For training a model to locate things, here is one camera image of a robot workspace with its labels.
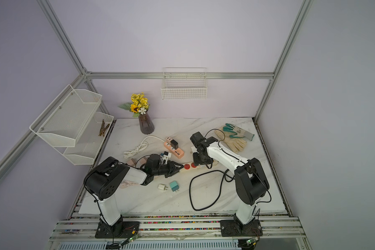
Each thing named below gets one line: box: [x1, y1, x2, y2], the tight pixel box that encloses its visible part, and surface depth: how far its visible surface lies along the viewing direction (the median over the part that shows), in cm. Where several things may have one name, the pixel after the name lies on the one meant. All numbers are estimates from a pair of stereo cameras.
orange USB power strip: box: [163, 136, 185, 159], surface depth 103 cm
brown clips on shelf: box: [98, 119, 110, 137], surface depth 98 cm
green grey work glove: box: [222, 123, 255, 142], surface depth 113 cm
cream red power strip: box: [179, 160, 220, 173], surface depth 92 cm
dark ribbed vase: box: [138, 109, 155, 135], surface depth 110 cm
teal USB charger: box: [169, 180, 180, 193], surface depth 88 cm
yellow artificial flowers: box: [117, 92, 150, 118], surface depth 95 cm
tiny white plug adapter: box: [157, 183, 169, 191], surface depth 88 cm
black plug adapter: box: [170, 139, 179, 150], surface depth 101 cm
